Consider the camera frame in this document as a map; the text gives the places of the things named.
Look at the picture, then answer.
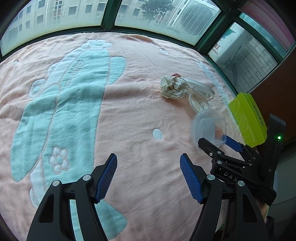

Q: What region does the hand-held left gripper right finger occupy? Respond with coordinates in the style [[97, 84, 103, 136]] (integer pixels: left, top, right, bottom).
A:
[[180, 153, 271, 241]]

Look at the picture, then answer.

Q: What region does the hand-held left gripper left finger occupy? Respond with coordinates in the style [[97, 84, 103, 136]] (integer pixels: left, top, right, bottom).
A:
[[26, 153, 118, 241]]

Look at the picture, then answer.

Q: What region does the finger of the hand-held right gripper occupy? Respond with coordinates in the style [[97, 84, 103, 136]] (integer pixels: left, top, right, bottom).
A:
[[198, 138, 225, 161], [225, 136, 255, 154]]

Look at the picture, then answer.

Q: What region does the clear plastic container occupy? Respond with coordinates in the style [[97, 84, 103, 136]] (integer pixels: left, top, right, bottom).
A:
[[190, 110, 226, 151]]

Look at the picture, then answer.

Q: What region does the person's right forearm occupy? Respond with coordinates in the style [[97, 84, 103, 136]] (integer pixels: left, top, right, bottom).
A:
[[258, 200, 275, 241]]

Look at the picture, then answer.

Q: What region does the green tissue box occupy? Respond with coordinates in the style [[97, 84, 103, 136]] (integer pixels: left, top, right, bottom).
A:
[[228, 92, 269, 148]]

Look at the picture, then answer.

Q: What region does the small clear plastic cup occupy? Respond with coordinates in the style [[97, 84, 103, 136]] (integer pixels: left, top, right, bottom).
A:
[[189, 91, 212, 113]]

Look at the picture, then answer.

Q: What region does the round clear plastic lid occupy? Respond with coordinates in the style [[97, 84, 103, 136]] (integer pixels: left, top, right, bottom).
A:
[[185, 78, 215, 98]]

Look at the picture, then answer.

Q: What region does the crumpled paper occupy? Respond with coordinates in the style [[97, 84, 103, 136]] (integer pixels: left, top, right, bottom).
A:
[[160, 75, 190, 100]]

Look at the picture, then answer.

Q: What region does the brown wooden cabinet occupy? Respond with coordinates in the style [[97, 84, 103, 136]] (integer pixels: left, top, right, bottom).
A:
[[248, 43, 296, 163]]

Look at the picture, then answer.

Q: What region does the white air conditioner unit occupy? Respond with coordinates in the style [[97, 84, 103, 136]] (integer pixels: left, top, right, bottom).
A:
[[208, 22, 253, 67]]

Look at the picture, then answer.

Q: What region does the pink curtain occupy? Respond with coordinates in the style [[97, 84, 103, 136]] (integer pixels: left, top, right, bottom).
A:
[[239, 0, 296, 52]]

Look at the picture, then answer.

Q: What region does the louvred air conditioner unit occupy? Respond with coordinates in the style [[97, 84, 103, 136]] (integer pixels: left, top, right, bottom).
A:
[[168, 0, 220, 37]]

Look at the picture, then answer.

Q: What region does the tree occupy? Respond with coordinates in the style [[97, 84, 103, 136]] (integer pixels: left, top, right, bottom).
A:
[[139, 0, 176, 20]]

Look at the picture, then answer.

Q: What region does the grey apartment building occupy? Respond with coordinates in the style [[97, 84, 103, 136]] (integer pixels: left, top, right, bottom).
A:
[[5, 0, 148, 44]]

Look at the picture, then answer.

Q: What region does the green window frame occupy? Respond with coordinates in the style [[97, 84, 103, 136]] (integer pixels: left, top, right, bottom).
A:
[[0, 0, 296, 93]]

